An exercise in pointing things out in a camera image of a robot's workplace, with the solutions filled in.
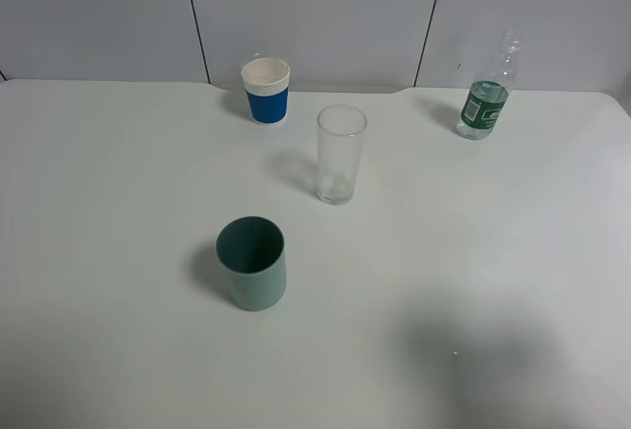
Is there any clear bottle with green label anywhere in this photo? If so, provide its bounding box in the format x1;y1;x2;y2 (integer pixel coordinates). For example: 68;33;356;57
456;30;522;140

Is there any teal green plastic cup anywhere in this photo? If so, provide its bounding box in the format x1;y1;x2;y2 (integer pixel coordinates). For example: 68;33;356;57
215;216;287;312

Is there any blue and white paper cup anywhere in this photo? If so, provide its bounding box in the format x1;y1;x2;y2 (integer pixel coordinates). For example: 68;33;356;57
241;56;291;125

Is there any tall clear drinking glass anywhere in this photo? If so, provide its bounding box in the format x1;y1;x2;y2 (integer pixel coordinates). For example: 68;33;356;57
316;104;368;205

